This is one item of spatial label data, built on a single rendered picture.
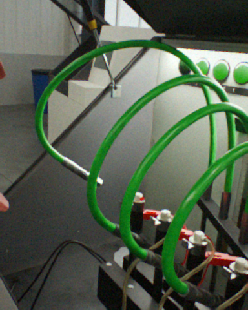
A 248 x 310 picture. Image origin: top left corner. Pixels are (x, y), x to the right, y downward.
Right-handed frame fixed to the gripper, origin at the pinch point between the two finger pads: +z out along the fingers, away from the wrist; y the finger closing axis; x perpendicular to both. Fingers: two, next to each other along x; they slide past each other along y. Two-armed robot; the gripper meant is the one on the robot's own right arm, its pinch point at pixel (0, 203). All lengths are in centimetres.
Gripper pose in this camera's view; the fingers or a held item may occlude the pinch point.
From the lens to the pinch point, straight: 43.4
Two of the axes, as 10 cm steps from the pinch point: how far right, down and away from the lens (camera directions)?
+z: 6.3, 6.4, 4.4
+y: 7.0, -7.1, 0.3
